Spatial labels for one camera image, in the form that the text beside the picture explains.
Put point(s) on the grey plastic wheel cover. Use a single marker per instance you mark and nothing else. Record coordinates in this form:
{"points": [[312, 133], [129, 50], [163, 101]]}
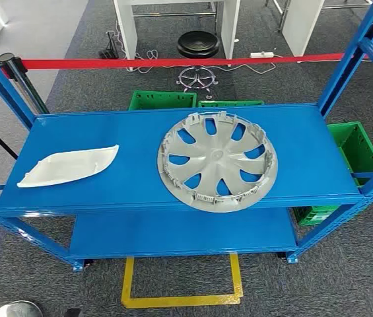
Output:
{"points": [[218, 155]]}

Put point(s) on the blue metal shelf rack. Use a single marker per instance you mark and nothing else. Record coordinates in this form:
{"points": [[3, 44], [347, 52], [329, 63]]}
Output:
{"points": [[140, 131]]}

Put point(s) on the green plastic crate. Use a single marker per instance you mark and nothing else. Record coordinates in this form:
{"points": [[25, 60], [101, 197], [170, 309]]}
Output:
{"points": [[160, 101], [229, 104], [361, 148]]}

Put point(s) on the red barrier belt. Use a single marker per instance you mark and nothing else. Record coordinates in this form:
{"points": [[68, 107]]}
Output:
{"points": [[140, 63]]}

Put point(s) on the black round stool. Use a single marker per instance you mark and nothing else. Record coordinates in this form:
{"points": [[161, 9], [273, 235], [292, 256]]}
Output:
{"points": [[198, 43]]}

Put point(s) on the yellow floor tape square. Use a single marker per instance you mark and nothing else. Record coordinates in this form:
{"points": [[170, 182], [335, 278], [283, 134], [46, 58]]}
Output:
{"points": [[179, 301]]}

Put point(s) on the white power strip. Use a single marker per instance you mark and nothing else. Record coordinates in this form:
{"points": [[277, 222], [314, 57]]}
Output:
{"points": [[262, 55]]}

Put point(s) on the black floor stand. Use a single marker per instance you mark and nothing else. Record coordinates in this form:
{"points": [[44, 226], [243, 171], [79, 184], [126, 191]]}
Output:
{"points": [[108, 53]]}

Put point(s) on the white plastic trim panel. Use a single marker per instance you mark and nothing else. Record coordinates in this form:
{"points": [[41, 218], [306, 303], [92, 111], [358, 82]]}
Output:
{"points": [[67, 166]]}

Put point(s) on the black robot foot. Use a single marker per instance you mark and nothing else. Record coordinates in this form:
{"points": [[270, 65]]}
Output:
{"points": [[72, 313]]}

